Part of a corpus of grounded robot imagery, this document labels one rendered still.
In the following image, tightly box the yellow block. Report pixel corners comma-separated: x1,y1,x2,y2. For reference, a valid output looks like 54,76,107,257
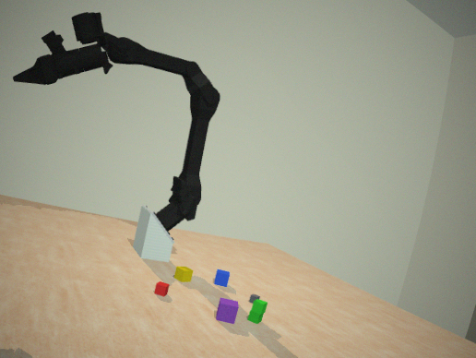
174,267,193,282

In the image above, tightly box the purple block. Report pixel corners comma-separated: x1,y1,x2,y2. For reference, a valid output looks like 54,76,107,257
216,298,239,324

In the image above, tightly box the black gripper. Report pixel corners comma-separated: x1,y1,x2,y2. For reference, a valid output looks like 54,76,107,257
13,48,84,85

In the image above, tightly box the red block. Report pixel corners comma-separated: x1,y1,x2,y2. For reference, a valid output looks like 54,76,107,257
154,281,170,297

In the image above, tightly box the blue block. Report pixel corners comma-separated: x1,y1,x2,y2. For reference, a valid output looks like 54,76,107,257
215,269,230,287

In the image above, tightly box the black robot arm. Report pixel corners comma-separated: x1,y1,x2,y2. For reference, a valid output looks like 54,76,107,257
42,12,220,233

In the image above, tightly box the green block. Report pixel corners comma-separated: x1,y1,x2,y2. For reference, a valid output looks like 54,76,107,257
251,299,268,315
248,310,264,324

